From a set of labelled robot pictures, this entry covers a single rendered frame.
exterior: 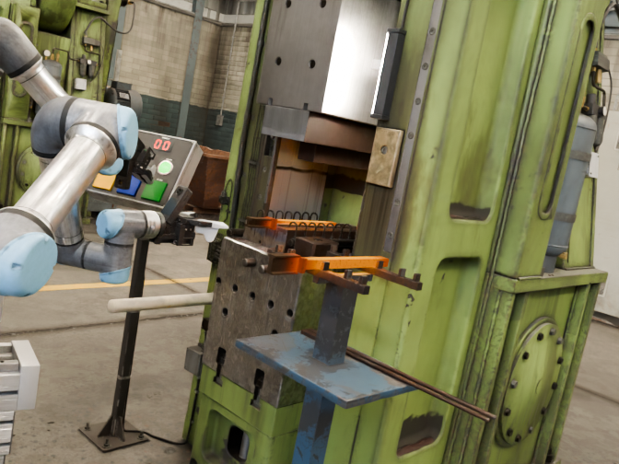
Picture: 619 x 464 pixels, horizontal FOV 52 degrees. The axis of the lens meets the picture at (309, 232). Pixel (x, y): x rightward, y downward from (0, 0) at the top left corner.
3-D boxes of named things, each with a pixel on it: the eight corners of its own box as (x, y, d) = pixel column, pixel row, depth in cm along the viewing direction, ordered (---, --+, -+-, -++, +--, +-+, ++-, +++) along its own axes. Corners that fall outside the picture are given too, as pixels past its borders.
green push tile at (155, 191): (158, 201, 218) (167, 182, 221) (139, 197, 220) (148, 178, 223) (160, 203, 220) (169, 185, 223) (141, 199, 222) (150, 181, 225)
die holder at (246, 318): (276, 408, 193) (303, 266, 186) (201, 362, 218) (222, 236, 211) (385, 379, 234) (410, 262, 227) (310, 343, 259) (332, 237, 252)
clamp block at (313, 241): (310, 263, 192) (315, 243, 191) (291, 256, 198) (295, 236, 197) (336, 262, 201) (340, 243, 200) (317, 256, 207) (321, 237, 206)
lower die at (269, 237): (283, 253, 200) (288, 227, 199) (242, 238, 213) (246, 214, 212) (365, 252, 231) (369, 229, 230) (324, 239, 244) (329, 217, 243)
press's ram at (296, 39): (343, 115, 185) (369, -27, 179) (255, 102, 210) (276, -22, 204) (421, 134, 216) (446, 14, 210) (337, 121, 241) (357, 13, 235)
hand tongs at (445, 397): (496, 420, 145) (497, 415, 145) (487, 423, 142) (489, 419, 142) (309, 331, 185) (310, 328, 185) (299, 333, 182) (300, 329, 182)
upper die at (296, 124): (303, 142, 195) (309, 110, 194) (260, 133, 208) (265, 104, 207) (384, 156, 226) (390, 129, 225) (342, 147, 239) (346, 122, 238)
